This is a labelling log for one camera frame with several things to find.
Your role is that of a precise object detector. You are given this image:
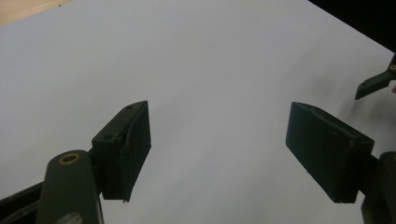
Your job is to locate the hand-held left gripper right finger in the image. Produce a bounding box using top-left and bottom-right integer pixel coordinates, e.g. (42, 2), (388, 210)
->
(285, 101), (375, 204)

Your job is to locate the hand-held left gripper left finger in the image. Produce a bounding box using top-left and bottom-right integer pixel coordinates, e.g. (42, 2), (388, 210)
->
(91, 100), (153, 203)

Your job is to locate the white board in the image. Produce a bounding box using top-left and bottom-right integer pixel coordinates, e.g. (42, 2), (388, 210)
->
(0, 0), (396, 224)

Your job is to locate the wooden table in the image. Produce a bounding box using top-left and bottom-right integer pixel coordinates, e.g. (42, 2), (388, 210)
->
(0, 0), (75, 28)

